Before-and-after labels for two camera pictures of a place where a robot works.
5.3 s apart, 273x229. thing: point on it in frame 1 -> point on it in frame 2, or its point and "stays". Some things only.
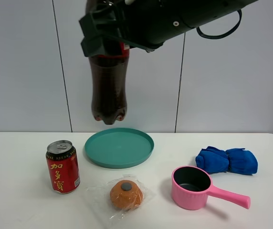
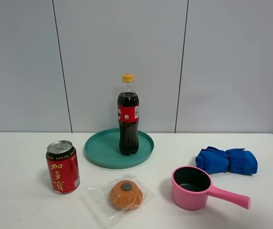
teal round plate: [119, 148] stays
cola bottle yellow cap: [109, 82] -> [128, 115]
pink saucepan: [191, 185] stays
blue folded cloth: [215, 160] stays
